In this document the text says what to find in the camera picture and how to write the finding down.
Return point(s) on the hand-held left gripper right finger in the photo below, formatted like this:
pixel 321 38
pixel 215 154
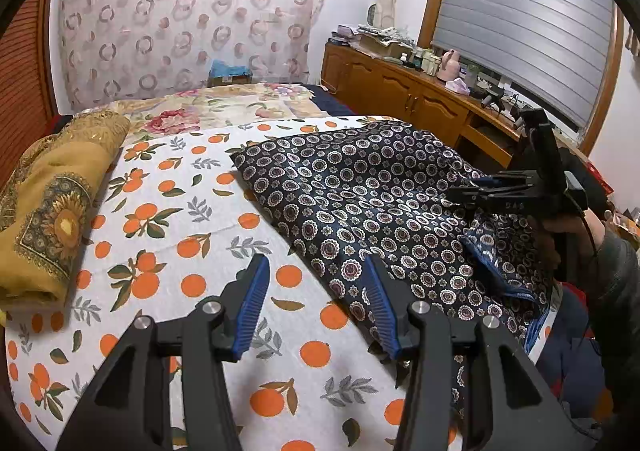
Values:
pixel 382 303

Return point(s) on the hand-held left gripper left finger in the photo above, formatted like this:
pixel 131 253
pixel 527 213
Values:
pixel 252 291

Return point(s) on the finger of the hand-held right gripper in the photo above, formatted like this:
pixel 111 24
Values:
pixel 465 197
pixel 495 179

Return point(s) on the navy medallion print cloth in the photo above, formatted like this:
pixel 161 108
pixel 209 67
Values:
pixel 375 191

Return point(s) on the person's right forearm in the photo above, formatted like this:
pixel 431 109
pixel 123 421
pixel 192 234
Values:
pixel 622 311

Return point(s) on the person's right hand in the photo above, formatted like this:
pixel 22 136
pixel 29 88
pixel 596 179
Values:
pixel 570 246

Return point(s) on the red blanket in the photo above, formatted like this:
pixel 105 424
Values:
pixel 597 177

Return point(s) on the black handheld appliance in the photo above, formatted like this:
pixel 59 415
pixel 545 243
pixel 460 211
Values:
pixel 500 100

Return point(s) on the pink tissue pack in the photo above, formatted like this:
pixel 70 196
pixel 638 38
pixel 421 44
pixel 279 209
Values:
pixel 459 86

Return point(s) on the orange fruit print bed sheet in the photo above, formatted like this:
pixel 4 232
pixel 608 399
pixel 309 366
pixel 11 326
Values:
pixel 200 201

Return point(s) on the pink kettle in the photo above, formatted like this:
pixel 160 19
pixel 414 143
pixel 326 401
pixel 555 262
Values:
pixel 449 66

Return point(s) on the wooden cabinet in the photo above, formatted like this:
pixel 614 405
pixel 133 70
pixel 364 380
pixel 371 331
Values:
pixel 400 86

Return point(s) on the grey window blind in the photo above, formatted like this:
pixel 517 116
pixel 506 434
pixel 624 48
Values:
pixel 525 16

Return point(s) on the navy blue blanket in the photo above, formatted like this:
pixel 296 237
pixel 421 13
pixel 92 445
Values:
pixel 332 103

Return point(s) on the clutter of bottles and papers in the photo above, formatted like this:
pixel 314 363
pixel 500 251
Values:
pixel 387 38

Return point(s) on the beige floral blanket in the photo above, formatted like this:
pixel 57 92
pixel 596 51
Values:
pixel 225 106

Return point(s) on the mustard yellow patterned scarf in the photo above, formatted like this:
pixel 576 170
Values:
pixel 60 191

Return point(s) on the blue box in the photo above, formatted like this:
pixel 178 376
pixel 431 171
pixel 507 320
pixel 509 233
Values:
pixel 229 72

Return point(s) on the dark red cloth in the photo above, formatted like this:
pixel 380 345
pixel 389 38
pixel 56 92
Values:
pixel 61 125

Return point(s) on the brown wooden wardrobe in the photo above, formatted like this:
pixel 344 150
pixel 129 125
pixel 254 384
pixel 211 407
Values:
pixel 25 81

